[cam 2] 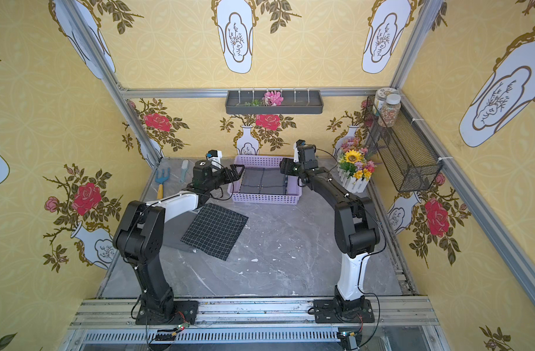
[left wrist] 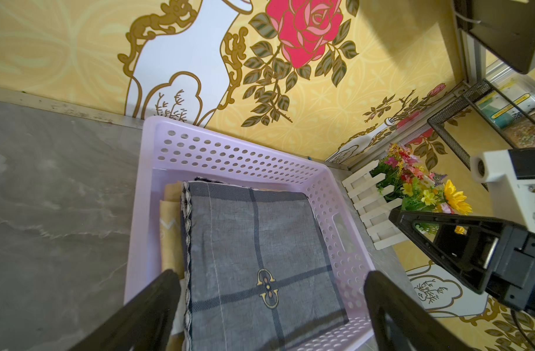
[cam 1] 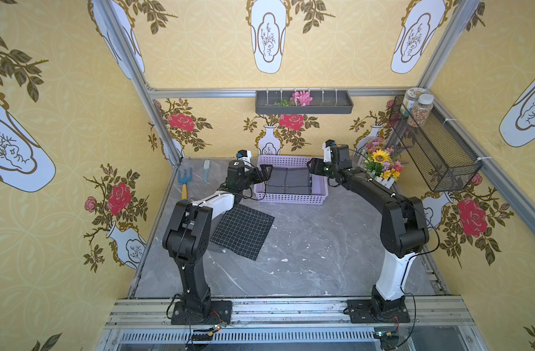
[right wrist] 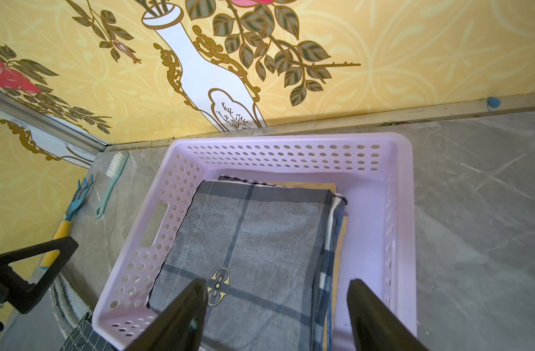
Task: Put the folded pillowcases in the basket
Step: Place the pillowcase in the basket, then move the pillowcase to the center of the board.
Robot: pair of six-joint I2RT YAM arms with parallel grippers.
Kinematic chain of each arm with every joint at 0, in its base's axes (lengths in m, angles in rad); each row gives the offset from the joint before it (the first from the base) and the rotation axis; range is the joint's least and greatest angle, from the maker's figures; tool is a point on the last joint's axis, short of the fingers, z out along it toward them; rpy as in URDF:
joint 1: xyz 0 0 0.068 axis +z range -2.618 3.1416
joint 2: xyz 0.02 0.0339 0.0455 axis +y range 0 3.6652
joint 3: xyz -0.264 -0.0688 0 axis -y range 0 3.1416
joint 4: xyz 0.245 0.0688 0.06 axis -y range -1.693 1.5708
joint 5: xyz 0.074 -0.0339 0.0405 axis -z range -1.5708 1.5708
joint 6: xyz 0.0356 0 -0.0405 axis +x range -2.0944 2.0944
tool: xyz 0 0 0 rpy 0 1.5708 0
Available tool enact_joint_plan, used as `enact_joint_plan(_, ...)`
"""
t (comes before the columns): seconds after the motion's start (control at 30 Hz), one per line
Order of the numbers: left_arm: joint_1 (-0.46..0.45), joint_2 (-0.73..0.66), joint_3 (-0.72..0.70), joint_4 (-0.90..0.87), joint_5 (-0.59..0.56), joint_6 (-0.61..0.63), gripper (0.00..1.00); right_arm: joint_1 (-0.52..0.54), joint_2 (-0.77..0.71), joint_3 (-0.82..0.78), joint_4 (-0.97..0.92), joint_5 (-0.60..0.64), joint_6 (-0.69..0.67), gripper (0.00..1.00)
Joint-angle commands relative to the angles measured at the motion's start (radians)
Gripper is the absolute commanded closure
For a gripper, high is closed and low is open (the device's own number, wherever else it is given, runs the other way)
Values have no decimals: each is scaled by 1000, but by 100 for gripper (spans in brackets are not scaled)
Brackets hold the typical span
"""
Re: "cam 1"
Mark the grey checked pillowcase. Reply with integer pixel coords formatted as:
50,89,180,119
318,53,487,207
266,167,312,195

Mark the purple plastic basket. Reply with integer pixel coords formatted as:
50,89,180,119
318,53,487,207
253,155,329,205

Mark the black grid pillowcase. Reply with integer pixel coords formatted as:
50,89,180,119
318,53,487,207
210,205,275,261

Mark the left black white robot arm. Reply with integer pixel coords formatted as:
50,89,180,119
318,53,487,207
162,154,273,325

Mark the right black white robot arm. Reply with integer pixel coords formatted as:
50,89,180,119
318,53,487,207
307,140,429,320

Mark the light blue small brush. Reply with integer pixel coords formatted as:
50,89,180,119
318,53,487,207
202,159,210,184

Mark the sunflower bouquet white fence pot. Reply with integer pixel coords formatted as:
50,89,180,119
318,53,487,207
358,137,403,189

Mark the blue yellow garden fork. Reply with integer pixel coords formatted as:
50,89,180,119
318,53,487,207
178,168,192,200

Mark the pink artificial flower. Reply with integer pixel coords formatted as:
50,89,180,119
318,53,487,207
290,91,314,106

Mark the glass jar white lid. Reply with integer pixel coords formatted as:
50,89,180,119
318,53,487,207
407,94,434,127

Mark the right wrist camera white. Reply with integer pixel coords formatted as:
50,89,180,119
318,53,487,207
322,140,336,163

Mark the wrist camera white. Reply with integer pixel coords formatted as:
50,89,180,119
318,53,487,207
322,140,336,163
236,150,252,166

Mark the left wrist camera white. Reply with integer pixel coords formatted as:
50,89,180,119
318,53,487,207
236,150,252,166

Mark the black wire mesh wall basket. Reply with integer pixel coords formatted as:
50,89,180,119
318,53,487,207
388,96,483,192

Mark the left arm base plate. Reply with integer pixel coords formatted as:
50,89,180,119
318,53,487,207
167,300,233,326

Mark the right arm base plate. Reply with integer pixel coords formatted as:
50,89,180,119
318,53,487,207
343,299,411,324

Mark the aluminium mounting rail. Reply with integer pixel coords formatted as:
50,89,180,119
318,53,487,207
96,295,487,350

